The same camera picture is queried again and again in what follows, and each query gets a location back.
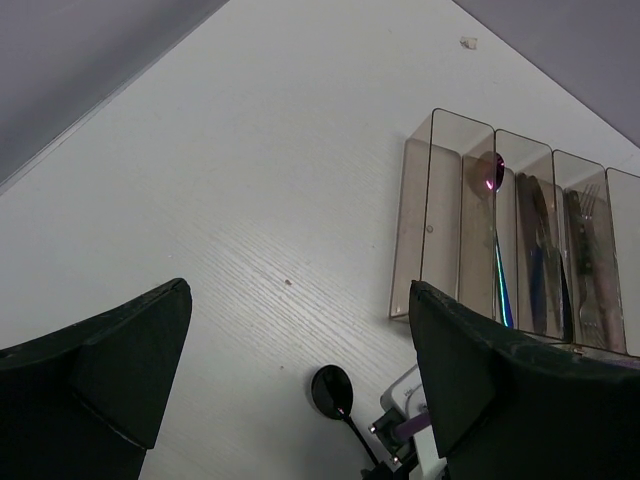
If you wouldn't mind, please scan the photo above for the black spoon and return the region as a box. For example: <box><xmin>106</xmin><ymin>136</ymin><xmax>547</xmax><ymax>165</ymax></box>
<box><xmin>310</xmin><ymin>364</ymin><xmax>379</xmax><ymax>466</ymax></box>

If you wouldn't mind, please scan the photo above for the black knife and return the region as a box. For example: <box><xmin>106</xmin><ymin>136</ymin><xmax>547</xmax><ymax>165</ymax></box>
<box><xmin>516</xmin><ymin>173</ymin><xmax>573</xmax><ymax>342</ymax></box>

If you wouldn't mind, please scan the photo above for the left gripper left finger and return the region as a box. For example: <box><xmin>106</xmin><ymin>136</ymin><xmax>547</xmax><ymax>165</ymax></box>
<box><xmin>1</xmin><ymin>278</ymin><xmax>192</xmax><ymax>479</ymax></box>

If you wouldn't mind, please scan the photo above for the white tape scrap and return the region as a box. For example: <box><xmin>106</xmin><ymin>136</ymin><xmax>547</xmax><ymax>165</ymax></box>
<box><xmin>459</xmin><ymin>36</ymin><xmax>478</xmax><ymax>50</ymax></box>

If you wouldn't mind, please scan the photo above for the fork with dark handle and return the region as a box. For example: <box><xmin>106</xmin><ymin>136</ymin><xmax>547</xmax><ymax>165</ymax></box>
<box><xmin>565</xmin><ymin>190</ymin><xmax>601</xmax><ymax>347</ymax></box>

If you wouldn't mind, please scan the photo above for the gold spoon purple handle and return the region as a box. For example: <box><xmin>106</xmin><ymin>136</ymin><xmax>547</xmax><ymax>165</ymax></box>
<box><xmin>472</xmin><ymin>151</ymin><xmax>514</xmax><ymax>328</ymax></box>

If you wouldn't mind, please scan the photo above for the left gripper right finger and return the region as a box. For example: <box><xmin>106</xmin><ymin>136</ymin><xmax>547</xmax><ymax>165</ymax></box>
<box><xmin>409</xmin><ymin>281</ymin><xmax>639</xmax><ymax>479</ymax></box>

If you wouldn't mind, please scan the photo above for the iridescent blue knife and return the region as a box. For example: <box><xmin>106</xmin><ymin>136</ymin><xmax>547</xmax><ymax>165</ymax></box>
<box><xmin>528</xmin><ymin>242</ymin><xmax>547</xmax><ymax>335</ymax></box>

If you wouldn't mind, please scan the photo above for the fork with pink handle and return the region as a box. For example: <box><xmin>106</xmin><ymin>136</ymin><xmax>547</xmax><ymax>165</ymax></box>
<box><xmin>580</xmin><ymin>183</ymin><xmax>626</xmax><ymax>353</ymax></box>

